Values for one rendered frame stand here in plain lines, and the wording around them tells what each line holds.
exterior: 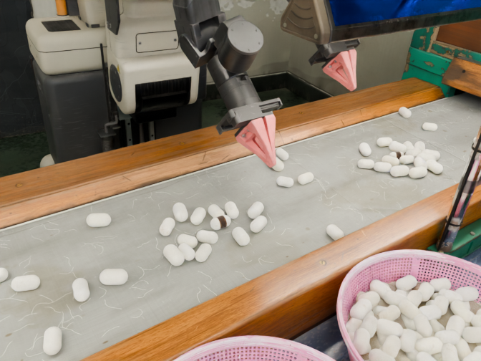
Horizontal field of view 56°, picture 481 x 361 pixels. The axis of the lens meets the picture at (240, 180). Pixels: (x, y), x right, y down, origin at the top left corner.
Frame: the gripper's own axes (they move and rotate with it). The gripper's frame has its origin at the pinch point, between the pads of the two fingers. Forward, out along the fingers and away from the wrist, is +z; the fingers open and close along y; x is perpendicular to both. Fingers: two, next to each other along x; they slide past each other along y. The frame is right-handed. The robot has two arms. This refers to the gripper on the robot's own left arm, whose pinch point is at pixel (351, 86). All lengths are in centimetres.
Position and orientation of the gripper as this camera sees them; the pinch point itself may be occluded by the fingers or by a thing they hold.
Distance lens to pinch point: 99.9
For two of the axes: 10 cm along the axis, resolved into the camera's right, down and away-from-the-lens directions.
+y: 8.2, -2.8, 5.1
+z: 4.0, 9.0, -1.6
